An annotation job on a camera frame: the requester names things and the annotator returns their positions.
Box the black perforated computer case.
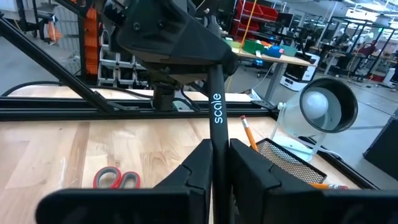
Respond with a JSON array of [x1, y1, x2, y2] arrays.
[[363, 108, 398, 182]]

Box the black pen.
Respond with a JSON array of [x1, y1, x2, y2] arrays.
[[206, 63, 233, 224]]

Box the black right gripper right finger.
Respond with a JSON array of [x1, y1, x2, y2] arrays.
[[229, 138, 398, 224]]

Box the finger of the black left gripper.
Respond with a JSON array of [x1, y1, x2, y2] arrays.
[[145, 60, 216, 85], [116, 0, 240, 75]]

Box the blue storage bin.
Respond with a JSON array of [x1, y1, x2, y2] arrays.
[[262, 45, 284, 58]]

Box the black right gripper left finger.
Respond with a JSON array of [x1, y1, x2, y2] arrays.
[[35, 139, 214, 224]]

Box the green storage bin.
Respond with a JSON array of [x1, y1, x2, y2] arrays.
[[242, 39, 266, 54]]

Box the wooden top workbench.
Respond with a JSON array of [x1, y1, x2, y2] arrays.
[[223, 39, 315, 103]]

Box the black mesh desk organizer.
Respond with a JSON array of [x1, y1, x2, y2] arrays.
[[254, 138, 328, 186]]

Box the black aluminium table frame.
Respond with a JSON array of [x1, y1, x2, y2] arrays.
[[0, 12, 379, 190]]

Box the white desk lamp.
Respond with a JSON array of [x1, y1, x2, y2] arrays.
[[269, 77, 359, 163]]

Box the red bin rack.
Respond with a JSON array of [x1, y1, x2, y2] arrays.
[[231, 0, 280, 39]]

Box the white printer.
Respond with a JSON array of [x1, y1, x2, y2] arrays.
[[279, 52, 322, 92]]

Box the yellow hanging cable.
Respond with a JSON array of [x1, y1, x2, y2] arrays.
[[238, 0, 259, 54]]

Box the red grey handled scissors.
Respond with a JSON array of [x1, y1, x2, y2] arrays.
[[92, 166, 142, 190]]

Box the teal storage bin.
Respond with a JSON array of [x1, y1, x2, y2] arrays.
[[279, 45, 299, 57]]

